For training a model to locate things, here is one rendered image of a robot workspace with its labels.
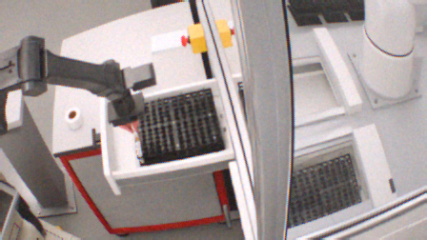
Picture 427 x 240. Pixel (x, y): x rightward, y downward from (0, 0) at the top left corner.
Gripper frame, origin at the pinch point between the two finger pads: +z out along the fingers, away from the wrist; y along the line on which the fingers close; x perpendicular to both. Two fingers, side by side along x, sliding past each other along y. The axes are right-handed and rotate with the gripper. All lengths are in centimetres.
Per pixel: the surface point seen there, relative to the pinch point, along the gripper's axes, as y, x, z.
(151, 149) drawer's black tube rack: 2.7, -2.0, 6.8
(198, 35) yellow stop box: 21.2, 33.4, 4.5
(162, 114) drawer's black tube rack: 7.0, 9.2, 8.0
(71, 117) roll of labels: -27.7, 26.0, 16.1
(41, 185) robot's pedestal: -72, 38, 69
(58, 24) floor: -83, 201, 91
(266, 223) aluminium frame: 25, -52, -33
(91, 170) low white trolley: -26.5, 15.2, 33.2
